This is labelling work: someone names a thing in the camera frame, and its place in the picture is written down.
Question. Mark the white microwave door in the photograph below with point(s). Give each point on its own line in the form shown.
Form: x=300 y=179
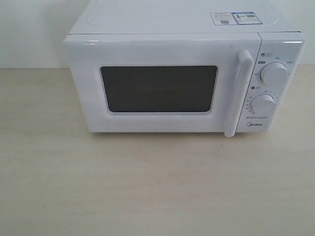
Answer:
x=162 y=82

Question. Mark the white microwave oven body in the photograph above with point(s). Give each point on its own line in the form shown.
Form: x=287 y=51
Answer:
x=281 y=41

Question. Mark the white timer knob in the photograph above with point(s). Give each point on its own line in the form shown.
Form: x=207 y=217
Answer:
x=263 y=105

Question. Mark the white power knob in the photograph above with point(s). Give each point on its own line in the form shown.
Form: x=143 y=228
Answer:
x=274 y=73

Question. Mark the blue energy label sticker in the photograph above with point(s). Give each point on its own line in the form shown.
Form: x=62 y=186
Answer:
x=246 y=18

